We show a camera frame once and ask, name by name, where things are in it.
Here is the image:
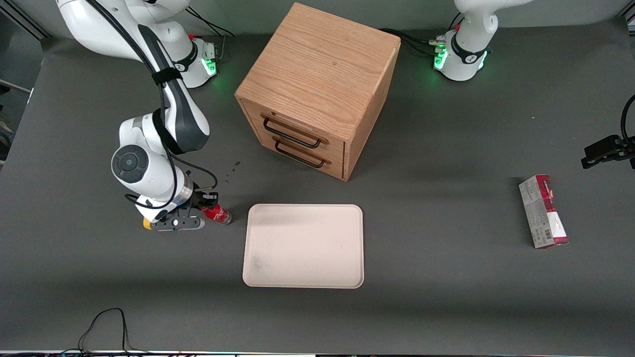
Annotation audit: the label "beige rectangular plastic tray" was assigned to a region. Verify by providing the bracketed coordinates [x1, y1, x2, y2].
[242, 203, 365, 289]

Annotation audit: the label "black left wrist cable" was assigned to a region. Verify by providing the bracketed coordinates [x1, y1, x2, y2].
[620, 94, 635, 144]

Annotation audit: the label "black metal drawer handle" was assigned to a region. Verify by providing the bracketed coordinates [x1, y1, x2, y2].
[260, 113, 329, 150]
[272, 138, 331, 169]

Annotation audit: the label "small red coke bottle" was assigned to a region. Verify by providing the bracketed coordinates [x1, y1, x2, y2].
[201, 201, 232, 226]

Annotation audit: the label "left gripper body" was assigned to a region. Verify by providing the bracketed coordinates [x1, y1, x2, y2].
[618, 138, 635, 170]

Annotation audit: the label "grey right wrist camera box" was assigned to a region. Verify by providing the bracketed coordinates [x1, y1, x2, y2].
[150, 216, 205, 232]

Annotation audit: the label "black right arm base cable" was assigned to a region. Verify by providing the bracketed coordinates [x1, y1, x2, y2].
[186, 7, 236, 62]

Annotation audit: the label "red and grey carton box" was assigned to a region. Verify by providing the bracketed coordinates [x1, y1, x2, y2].
[518, 174, 570, 249]

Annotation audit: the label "black aluminium frame rail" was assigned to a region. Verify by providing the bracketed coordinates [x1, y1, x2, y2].
[0, 7, 51, 40]

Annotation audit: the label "thin black cable loop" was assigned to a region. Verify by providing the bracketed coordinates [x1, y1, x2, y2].
[60, 307, 149, 356]

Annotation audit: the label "wooden two-drawer cabinet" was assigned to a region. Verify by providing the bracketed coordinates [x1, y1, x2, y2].
[234, 2, 401, 182]

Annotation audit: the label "black left arm base cables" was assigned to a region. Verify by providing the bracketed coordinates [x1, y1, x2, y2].
[380, 12, 464, 58]

